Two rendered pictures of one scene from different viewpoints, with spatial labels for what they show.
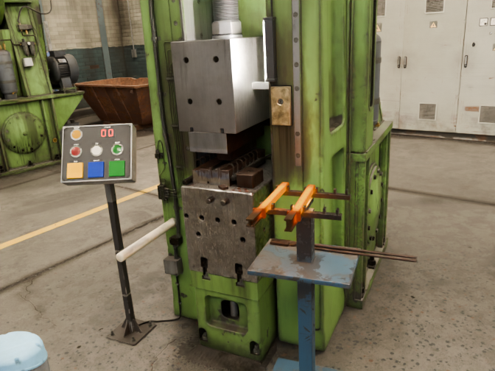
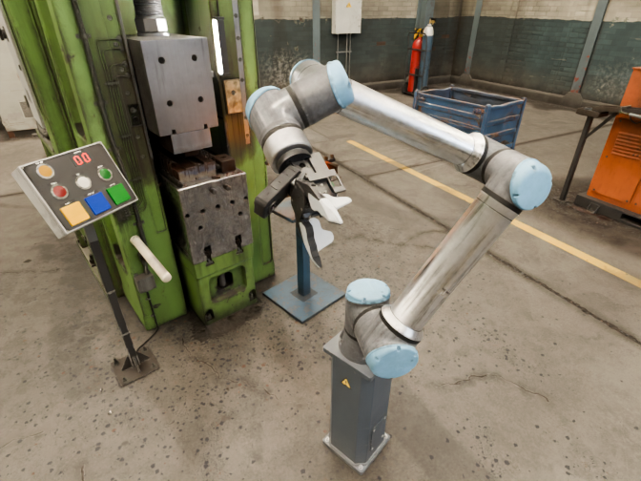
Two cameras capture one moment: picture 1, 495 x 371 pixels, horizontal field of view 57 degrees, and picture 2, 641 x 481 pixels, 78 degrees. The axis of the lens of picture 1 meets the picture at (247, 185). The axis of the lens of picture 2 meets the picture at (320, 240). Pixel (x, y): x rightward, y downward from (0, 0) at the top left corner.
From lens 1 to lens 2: 1.79 m
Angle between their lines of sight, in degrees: 60
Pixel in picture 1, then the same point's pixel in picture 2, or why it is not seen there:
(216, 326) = (220, 299)
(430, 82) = not seen: hidden behind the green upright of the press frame
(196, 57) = (173, 56)
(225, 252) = (226, 231)
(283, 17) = (227, 17)
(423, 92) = not seen: hidden behind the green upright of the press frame
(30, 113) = not seen: outside the picture
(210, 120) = (193, 118)
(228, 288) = (230, 261)
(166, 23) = (97, 17)
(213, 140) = (197, 137)
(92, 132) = (63, 162)
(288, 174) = (241, 153)
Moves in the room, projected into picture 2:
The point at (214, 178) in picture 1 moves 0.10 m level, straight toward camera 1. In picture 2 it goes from (201, 173) to (218, 175)
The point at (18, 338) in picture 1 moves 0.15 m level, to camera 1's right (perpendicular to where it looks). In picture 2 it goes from (360, 284) to (373, 262)
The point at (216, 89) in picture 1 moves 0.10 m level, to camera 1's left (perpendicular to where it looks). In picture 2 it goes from (196, 87) to (182, 91)
